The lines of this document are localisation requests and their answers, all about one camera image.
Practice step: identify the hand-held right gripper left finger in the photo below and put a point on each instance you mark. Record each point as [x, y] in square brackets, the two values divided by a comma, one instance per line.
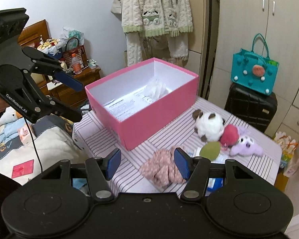
[113, 164]

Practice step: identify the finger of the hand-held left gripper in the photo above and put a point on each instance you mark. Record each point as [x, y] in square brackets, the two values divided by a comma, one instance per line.
[69, 113]
[69, 81]

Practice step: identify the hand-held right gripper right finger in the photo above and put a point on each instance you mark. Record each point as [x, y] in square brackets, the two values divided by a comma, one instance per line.
[181, 164]

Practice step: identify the pink floral cloth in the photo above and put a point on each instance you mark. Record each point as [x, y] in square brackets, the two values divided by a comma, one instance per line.
[162, 169]

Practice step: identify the green makeup sponge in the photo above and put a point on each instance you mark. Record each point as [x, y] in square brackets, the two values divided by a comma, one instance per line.
[209, 150]

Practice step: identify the pink cardboard box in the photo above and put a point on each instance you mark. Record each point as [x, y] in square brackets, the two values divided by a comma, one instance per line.
[149, 119]

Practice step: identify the pink fluffy pompom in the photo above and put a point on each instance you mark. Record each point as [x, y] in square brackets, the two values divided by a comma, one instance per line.
[229, 134]

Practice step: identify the wooden nightstand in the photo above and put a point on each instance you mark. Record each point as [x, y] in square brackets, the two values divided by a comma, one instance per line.
[72, 87]

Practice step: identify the orange drink bottle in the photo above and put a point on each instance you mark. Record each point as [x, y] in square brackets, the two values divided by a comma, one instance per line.
[76, 64]

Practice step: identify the woven checked basket bag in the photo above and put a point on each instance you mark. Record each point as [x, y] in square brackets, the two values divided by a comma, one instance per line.
[74, 52]

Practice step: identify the white grey bedding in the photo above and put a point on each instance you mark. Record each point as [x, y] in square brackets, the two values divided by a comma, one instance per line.
[54, 142]

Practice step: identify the white brown plush toy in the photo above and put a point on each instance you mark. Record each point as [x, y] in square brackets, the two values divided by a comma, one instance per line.
[210, 127]

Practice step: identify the white plastic bag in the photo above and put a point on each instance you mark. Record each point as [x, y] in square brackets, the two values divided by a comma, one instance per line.
[73, 33]

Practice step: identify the pink tissue packet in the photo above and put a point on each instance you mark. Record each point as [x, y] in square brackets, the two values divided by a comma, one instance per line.
[25, 135]

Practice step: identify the printed paper sheets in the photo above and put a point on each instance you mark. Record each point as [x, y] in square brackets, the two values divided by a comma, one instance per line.
[124, 107]

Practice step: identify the white duck plush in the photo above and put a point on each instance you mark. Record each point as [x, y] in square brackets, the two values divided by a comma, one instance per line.
[8, 118]

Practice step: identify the purple plush toy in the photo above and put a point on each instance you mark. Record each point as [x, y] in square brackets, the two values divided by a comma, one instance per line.
[244, 145]

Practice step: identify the pink striped tablecloth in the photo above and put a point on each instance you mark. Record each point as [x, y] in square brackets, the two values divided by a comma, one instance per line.
[249, 161]

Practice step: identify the red flat packet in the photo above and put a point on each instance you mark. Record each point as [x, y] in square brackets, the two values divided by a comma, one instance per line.
[22, 168]

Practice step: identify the crumpled white plastic wrap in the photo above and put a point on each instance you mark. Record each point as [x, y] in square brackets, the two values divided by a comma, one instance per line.
[154, 88]

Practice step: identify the black suitcase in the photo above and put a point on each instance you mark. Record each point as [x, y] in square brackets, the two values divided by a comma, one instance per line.
[249, 107]

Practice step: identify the beige canvas tote bag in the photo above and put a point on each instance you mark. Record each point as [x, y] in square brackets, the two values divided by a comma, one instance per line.
[116, 2]

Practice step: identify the cream green fleece pajamas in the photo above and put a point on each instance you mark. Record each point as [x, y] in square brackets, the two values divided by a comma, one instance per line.
[159, 10]

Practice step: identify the teal felt tote bag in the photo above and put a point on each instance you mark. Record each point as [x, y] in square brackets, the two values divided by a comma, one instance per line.
[251, 72]

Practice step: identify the white wardrobe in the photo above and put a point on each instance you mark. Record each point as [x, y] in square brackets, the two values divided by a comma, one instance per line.
[276, 42]

